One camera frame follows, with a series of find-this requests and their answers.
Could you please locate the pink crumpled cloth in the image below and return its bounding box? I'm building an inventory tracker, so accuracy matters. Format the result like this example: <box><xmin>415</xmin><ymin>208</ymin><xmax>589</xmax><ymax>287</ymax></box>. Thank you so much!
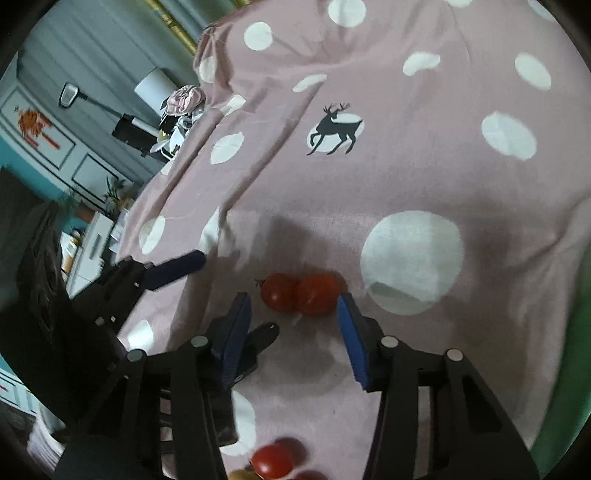
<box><xmin>165</xmin><ymin>84</ymin><xmax>207</xmax><ymax>116</ymax></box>

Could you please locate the pink polka dot deer blanket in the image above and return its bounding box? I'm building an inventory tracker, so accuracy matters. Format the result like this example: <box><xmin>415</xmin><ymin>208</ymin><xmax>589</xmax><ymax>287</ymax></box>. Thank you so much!
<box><xmin>115</xmin><ymin>0</ymin><xmax>591</xmax><ymax>480</ymax></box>

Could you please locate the black long-handled tool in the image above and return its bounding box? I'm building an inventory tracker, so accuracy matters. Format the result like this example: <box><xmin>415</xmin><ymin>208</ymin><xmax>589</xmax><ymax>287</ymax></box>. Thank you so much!
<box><xmin>59</xmin><ymin>82</ymin><xmax>121</xmax><ymax>116</ymax></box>

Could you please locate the black and white clothes pile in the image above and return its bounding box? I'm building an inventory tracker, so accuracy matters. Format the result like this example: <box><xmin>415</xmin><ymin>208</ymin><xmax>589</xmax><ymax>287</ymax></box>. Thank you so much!
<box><xmin>150</xmin><ymin>111</ymin><xmax>204</xmax><ymax>162</ymax></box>

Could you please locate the red tomato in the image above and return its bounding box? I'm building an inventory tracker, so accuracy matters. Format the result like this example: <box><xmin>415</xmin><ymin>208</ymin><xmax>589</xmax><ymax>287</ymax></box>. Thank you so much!
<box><xmin>250</xmin><ymin>444</ymin><xmax>296</xmax><ymax>480</ymax></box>
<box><xmin>294</xmin><ymin>272</ymin><xmax>347</xmax><ymax>317</ymax></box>
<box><xmin>255</xmin><ymin>273</ymin><xmax>301</xmax><ymax>311</ymax></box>
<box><xmin>274</xmin><ymin>438</ymin><xmax>308</xmax><ymax>464</ymax></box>

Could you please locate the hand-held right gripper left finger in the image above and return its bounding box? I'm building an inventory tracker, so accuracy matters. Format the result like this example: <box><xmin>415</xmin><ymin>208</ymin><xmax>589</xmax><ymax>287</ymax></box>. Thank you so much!
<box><xmin>88</xmin><ymin>292</ymin><xmax>254</xmax><ymax>480</ymax></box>

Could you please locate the black box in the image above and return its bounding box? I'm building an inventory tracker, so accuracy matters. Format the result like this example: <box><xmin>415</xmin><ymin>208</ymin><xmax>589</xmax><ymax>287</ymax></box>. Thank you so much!
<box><xmin>112</xmin><ymin>114</ymin><xmax>158</xmax><ymax>151</ymax></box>

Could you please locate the orange figure sticker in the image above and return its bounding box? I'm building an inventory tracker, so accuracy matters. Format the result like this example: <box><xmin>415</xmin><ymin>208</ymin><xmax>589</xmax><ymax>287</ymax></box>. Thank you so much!
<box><xmin>14</xmin><ymin>105</ymin><xmax>61</xmax><ymax>151</ymax></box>

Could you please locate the white cylindrical container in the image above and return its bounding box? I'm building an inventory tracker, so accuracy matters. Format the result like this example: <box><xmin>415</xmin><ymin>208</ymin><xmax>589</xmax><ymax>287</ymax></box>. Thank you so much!
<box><xmin>134</xmin><ymin>67</ymin><xmax>178</xmax><ymax>112</ymax></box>

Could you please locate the white drawer unit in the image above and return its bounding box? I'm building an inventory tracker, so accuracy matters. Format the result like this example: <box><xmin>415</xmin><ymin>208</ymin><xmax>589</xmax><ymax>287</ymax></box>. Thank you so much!
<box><xmin>65</xmin><ymin>210</ymin><xmax>130</xmax><ymax>296</ymax></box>

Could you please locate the small potted plant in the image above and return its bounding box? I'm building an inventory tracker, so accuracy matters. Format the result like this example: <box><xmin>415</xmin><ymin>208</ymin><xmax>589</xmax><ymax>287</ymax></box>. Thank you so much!
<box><xmin>104</xmin><ymin>178</ymin><xmax>134</xmax><ymax>208</ymax></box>

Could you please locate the green plastic basin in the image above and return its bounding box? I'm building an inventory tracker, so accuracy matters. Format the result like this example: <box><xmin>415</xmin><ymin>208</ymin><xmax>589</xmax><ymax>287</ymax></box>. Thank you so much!
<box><xmin>531</xmin><ymin>286</ymin><xmax>591</xmax><ymax>480</ymax></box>

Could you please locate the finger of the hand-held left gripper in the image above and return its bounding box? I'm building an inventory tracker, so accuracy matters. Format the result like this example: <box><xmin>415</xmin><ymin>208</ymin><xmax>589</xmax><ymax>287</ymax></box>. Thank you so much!
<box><xmin>233</xmin><ymin>322</ymin><xmax>281</xmax><ymax>384</ymax></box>
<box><xmin>90</xmin><ymin>249</ymin><xmax>208</xmax><ymax>330</ymax></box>

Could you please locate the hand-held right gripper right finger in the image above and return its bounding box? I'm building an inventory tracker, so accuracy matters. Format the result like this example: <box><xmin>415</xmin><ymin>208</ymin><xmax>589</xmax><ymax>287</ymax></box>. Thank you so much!
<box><xmin>336</xmin><ymin>292</ymin><xmax>541</xmax><ymax>480</ymax></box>

